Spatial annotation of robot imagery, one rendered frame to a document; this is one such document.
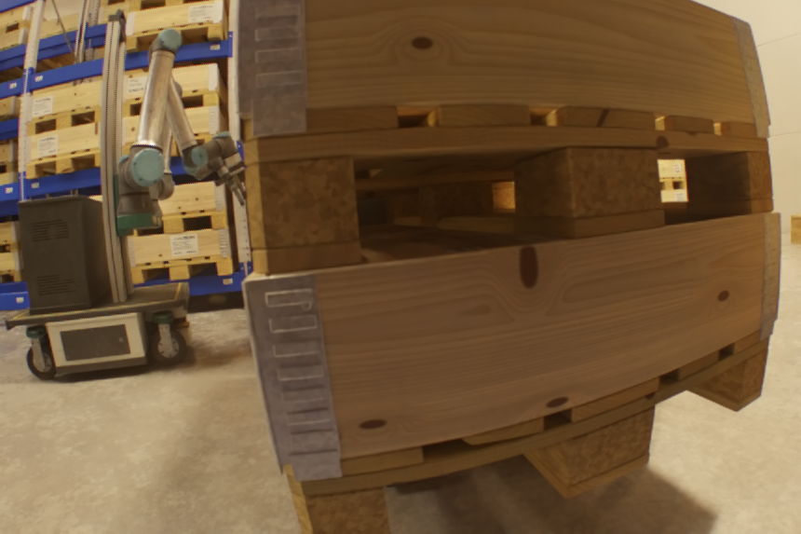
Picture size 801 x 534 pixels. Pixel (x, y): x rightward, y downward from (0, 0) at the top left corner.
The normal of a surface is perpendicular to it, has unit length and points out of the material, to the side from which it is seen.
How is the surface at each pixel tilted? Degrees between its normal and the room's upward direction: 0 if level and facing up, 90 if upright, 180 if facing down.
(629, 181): 90
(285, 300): 90
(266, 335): 90
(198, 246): 90
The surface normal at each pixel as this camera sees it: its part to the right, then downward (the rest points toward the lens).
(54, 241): 0.47, 0.00
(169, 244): 0.27, 0.03
